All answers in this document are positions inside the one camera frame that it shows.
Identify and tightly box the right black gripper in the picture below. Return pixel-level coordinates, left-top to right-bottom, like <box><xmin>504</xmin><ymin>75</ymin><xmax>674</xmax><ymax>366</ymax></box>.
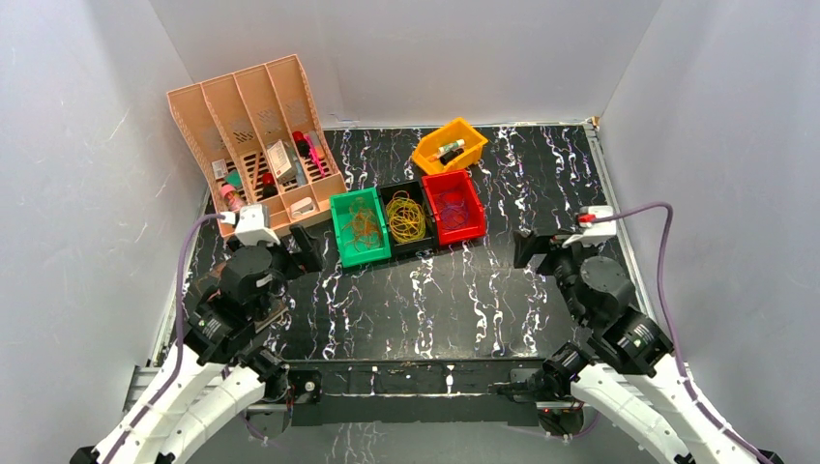
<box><xmin>512</xmin><ymin>227</ymin><xmax>598</xmax><ymax>327</ymax></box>

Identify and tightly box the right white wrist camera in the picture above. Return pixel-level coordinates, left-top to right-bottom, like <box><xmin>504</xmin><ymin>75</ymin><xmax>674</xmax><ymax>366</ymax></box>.
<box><xmin>559</xmin><ymin>205</ymin><xmax>617</xmax><ymax>248</ymax></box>

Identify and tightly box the pink bottle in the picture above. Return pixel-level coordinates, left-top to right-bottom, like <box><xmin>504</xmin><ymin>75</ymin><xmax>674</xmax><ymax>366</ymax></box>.
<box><xmin>220</xmin><ymin>184</ymin><xmax>247</xmax><ymax>212</ymax></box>

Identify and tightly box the white box in organizer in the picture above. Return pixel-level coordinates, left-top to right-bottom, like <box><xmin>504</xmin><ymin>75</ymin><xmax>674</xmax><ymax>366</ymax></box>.
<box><xmin>266</xmin><ymin>140</ymin><xmax>306</xmax><ymax>187</ymax></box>

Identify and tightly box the pink plastic file organizer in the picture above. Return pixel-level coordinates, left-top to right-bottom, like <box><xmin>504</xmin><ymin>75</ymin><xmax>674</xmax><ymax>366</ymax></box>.
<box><xmin>166</xmin><ymin>54</ymin><xmax>347</xmax><ymax>236</ymax></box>

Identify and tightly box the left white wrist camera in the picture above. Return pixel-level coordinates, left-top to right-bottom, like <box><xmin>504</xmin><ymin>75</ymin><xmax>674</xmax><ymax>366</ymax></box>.
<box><xmin>220</xmin><ymin>203</ymin><xmax>280</xmax><ymax>247</ymax></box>

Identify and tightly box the yellow plastic bin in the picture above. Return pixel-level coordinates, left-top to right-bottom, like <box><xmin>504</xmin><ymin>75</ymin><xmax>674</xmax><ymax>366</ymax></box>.
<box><xmin>411</xmin><ymin>117</ymin><xmax>488</xmax><ymax>175</ymax></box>

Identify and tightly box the pink pen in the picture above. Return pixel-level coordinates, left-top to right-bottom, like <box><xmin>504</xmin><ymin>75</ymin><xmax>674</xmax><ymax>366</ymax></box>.
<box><xmin>305</xmin><ymin>135</ymin><xmax>325</xmax><ymax>178</ymax></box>

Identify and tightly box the red capped dark bottle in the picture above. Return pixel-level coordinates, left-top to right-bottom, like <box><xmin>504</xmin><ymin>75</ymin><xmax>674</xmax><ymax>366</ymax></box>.
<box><xmin>261</xmin><ymin>172</ymin><xmax>278</xmax><ymax>199</ymax></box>

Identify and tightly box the green plastic bin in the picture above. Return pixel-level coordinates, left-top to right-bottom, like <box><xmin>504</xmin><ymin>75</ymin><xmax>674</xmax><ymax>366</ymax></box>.
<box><xmin>330</xmin><ymin>188</ymin><xmax>392</xmax><ymax>268</ymax></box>

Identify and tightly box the white stapler in organizer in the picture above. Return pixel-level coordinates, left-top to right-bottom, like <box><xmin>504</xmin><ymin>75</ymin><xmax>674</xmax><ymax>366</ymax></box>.
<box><xmin>289</xmin><ymin>197</ymin><xmax>317</xmax><ymax>219</ymax></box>

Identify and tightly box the black plastic bin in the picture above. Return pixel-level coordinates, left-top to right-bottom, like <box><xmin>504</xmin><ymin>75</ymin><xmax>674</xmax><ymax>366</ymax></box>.
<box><xmin>376</xmin><ymin>179</ymin><xmax>439</xmax><ymax>259</ymax></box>

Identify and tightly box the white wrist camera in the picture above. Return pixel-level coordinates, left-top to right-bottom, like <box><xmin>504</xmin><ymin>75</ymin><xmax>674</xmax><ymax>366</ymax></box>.
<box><xmin>559</xmin><ymin>205</ymin><xmax>617</xmax><ymax>248</ymax></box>
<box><xmin>220</xmin><ymin>203</ymin><xmax>280</xmax><ymax>247</ymax></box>

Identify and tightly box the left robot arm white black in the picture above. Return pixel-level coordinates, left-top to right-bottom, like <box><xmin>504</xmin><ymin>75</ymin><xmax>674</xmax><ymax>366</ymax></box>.
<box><xmin>71</xmin><ymin>224</ymin><xmax>324</xmax><ymax>463</ymax></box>

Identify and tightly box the orange wire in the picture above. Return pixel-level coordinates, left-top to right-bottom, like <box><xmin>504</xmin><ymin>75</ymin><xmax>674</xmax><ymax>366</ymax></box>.
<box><xmin>339</xmin><ymin>196</ymin><xmax>384</xmax><ymax>252</ymax></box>

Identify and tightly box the glue stick in yellow bin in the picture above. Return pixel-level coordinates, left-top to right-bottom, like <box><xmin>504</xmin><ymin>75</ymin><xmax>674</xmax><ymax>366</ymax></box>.
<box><xmin>437</xmin><ymin>139</ymin><xmax>465</xmax><ymax>158</ymax></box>

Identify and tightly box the red plastic bin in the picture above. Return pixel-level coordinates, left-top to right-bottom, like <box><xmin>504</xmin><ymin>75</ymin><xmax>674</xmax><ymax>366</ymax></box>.
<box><xmin>422</xmin><ymin>170</ymin><xmax>487</xmax><ymax>246</ymax></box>

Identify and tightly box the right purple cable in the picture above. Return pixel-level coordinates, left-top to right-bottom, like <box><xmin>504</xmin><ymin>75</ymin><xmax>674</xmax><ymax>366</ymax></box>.
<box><xmin>579</xmin><ymin>201</ymin><xmax>776</xmax><ymax>464</ymax></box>

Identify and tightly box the dark book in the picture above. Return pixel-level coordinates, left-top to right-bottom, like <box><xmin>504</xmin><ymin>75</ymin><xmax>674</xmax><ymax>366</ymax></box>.
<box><xmin>191</xmin><ymin>268</ymin><xmax>288</xmax><ymax>334</ymax></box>

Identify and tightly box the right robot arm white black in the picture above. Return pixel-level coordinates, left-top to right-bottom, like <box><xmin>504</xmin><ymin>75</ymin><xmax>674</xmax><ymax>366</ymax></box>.
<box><xmin>500</xmin><ymin>232</ymin><xmax>782</xmax><ymax>463</ymax></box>

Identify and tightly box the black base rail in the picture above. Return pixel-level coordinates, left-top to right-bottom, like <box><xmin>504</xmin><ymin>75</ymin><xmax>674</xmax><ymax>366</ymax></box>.
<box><xmin>281</xmin><ymin>358</ymin><xmax>587</xmax><ymax>437</ymax></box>

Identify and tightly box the yellow green wire coil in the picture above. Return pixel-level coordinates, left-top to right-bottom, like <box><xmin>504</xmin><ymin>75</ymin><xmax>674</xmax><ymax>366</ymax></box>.
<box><xmin>386</xmin><ymin>190</ymin><xmax>429</xmax><ymax>246</ymax></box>

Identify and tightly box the black marker in yellow bin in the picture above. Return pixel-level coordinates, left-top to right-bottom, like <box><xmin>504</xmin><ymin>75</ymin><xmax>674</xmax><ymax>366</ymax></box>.
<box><xmin>438</xmin><ymin>148</ymin><xmax>464</xmax><ymax>165</ymax></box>

